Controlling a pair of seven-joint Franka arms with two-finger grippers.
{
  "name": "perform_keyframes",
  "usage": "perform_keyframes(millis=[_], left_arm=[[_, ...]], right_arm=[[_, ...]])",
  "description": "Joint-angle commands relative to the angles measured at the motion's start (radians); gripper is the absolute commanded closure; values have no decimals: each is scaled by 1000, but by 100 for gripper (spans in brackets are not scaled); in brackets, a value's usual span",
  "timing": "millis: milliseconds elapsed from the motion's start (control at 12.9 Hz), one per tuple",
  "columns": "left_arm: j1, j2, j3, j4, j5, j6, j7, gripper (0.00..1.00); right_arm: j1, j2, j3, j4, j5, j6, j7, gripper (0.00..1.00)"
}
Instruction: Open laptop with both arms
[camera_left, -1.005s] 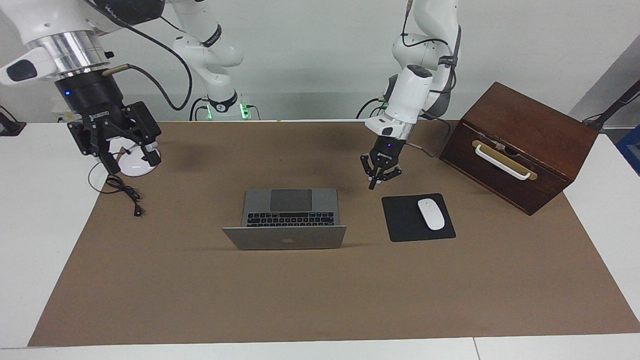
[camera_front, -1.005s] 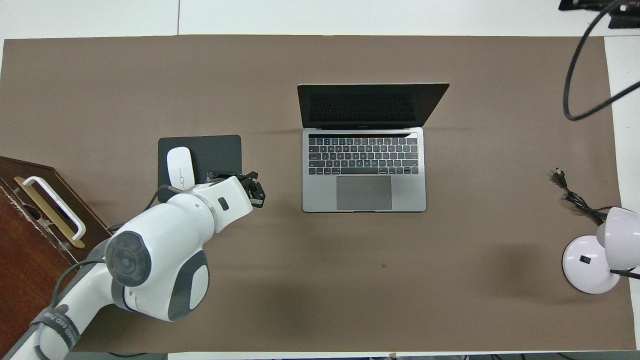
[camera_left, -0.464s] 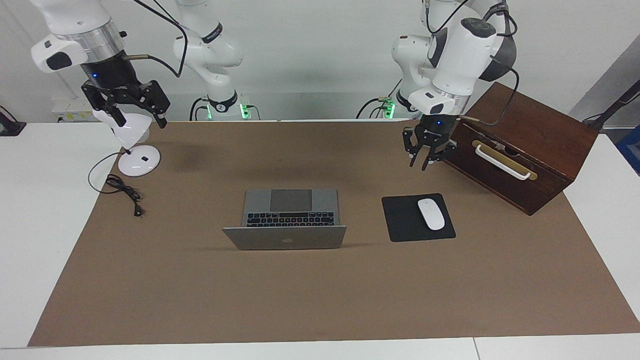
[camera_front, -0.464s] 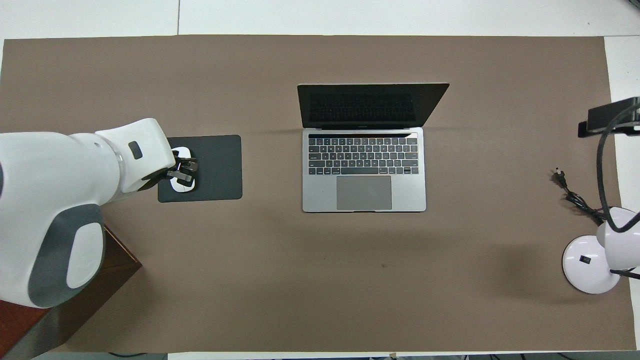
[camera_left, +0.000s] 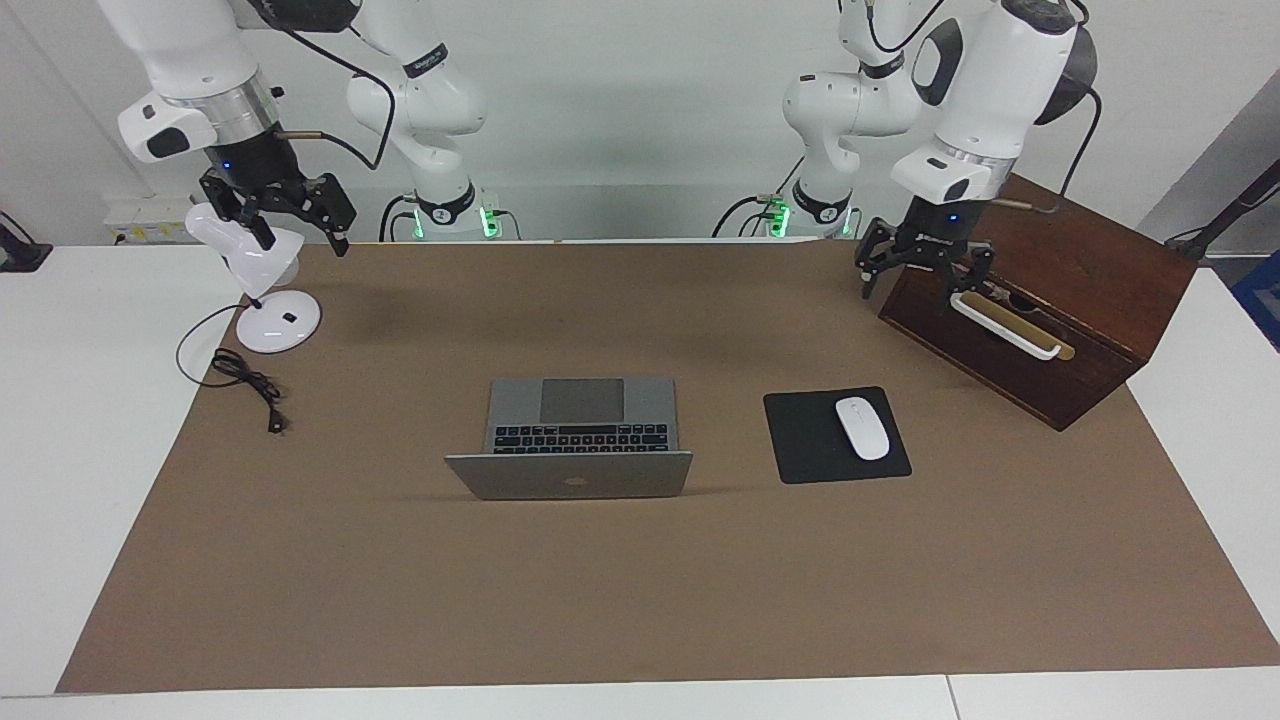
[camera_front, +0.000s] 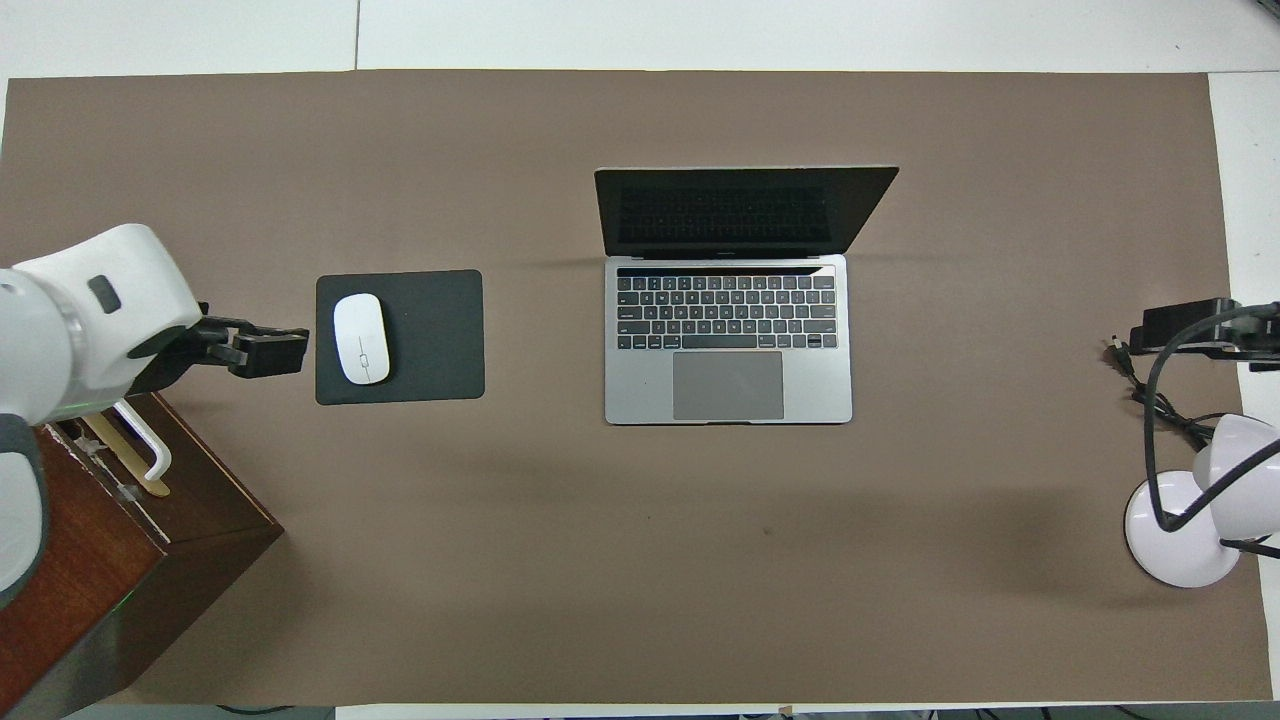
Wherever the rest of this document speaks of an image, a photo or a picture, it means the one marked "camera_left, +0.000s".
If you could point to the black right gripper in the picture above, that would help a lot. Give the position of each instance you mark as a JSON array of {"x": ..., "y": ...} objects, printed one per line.
[{"x": 255, "y": 170}]

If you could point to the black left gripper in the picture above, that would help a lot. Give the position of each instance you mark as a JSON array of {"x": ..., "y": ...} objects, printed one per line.
[{"x": 935, "y": 225}]

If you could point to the silver grey laptop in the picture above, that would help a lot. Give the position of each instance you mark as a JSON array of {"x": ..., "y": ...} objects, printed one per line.
[{"x": 580, "y": 400}]

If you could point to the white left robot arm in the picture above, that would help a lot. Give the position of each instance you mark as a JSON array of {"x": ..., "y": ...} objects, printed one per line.
[{"x": 1000, "y": 80}]

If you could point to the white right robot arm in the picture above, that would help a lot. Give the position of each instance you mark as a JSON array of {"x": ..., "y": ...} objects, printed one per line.
[{"x": 190, "y": 50}]

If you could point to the white desk lamp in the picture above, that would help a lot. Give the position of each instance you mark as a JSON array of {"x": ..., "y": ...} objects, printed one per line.
[{"x": 278, "y": 325}]

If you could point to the white power strip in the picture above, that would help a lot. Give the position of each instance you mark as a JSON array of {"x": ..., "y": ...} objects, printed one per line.
[{"x": 140, "y": 225}]

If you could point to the dark brown wooden box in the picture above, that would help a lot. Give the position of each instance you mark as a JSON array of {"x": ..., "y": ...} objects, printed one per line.
[{"x": 1090, "y": 290}]

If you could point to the white computer mouse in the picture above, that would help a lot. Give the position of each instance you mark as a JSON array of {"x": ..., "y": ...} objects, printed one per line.
[{"x": 862, "y": 428}]

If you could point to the black mouse pad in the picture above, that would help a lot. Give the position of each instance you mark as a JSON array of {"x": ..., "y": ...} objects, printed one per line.
[{"x": 800, "y": 440}]

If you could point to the black stand pole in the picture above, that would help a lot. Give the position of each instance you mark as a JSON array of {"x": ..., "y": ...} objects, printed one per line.
[{"x": 1235, "y": 210}]

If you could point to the blue object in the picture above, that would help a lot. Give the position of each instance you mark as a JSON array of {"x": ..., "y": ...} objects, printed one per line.
[{"x": 1262, "y": 300}]

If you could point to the brown table mat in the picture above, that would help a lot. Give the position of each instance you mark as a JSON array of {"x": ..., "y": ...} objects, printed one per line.
[{"x": 600, "y": 600}]

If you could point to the black clamp mount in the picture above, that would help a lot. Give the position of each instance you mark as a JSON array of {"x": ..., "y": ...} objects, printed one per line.
[{"x": 20, "y": 255}]

